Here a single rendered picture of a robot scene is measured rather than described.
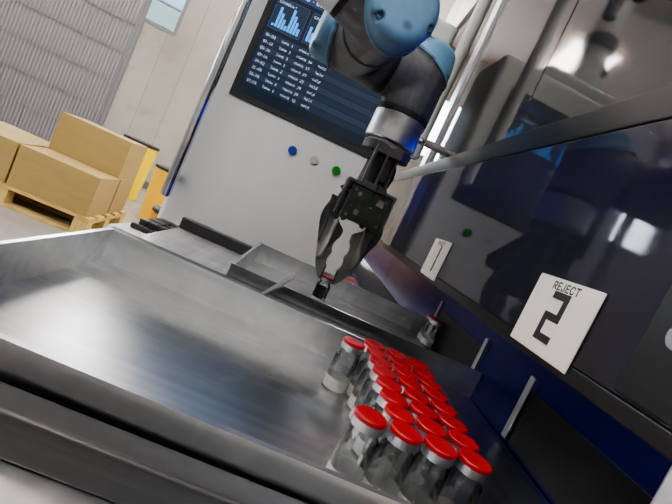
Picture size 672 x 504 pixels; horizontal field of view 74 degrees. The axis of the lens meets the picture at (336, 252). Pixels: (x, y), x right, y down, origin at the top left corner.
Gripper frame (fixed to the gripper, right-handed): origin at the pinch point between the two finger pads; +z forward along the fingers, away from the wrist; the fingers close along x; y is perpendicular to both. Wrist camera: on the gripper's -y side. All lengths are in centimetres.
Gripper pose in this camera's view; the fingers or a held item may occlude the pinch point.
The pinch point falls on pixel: (329, 271)
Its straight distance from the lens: 67.9
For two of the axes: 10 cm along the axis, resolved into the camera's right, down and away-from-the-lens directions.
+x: 9.1, 4.1, 0.9
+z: -4.1, 9.1, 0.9
